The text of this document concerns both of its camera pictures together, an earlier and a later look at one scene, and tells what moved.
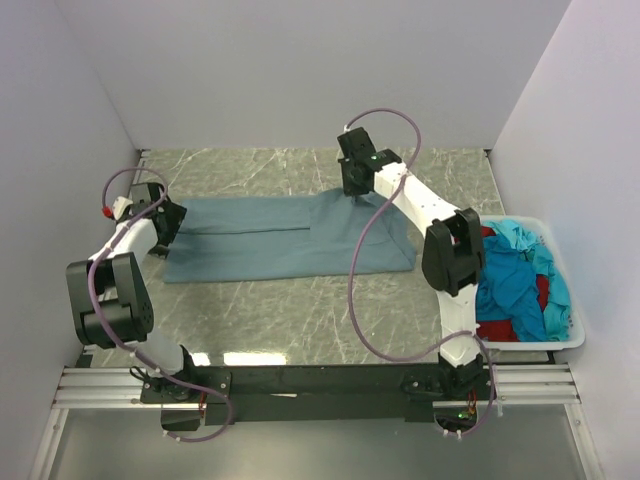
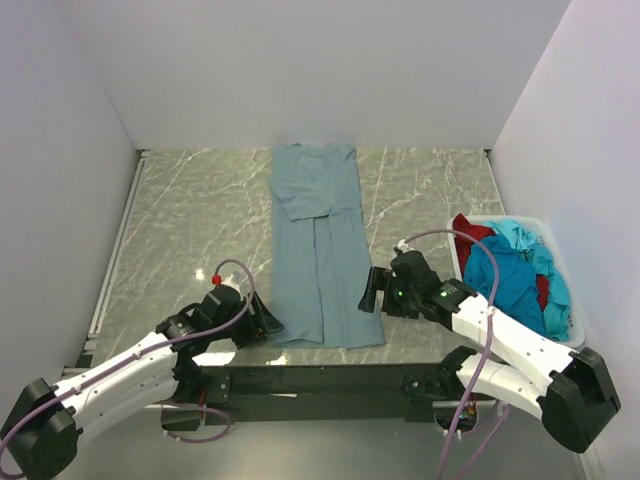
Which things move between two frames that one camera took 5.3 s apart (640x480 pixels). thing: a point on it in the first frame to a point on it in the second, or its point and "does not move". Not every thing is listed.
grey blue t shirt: x=272 y=235 to x=319 y=256
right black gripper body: x=350 y=186 to x=401 y=301
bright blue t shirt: x=513 y=259 does not move
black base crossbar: x=319 y=394 does not move
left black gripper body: x=174 y=216 to x=241 y=332
